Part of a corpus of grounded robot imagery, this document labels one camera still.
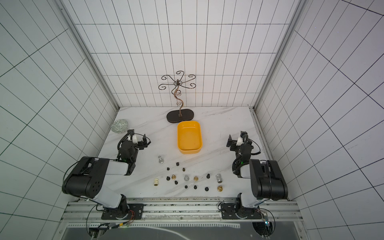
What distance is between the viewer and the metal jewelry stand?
92 centimetres

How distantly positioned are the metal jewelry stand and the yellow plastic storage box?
60 mm

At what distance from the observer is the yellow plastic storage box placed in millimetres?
939
